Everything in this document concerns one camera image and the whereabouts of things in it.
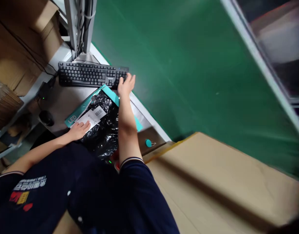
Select person's right hand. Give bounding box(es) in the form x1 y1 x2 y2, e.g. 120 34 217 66
117 73 136 98

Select person's left hand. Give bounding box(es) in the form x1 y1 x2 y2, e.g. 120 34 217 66
68 121 91 141

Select white paper label sheet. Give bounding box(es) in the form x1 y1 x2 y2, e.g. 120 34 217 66
70 105 107 134

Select shiny black plastic bag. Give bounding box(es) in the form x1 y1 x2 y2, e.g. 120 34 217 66
80 91 121 160

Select black computer mouse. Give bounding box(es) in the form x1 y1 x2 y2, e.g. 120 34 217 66
39 110 54 127

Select flat teal carton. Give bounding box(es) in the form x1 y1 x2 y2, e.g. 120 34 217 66
64 84 143 132

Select black scanner with lights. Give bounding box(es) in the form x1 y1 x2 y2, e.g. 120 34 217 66
105 156 122 173

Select black computer keyboard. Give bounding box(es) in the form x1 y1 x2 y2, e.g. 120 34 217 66
58 61 130 89

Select small black device green light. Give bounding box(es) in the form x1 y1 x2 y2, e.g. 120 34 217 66
37 82 56 101

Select person's body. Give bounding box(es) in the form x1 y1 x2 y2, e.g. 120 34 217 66
0 142 180 234

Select stack of brown cardboard boxes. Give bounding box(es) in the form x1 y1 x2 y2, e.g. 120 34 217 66
0 0 65 130

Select large brown cardboard box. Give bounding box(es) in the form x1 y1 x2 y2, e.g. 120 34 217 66
142 131 299 234

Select grey metal frame post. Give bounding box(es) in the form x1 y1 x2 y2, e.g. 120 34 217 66
63 0 98 62

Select thin black cable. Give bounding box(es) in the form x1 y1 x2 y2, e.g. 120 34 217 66
0 12 59 76

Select grey metal rail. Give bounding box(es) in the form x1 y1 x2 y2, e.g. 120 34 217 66
220 0 299 144

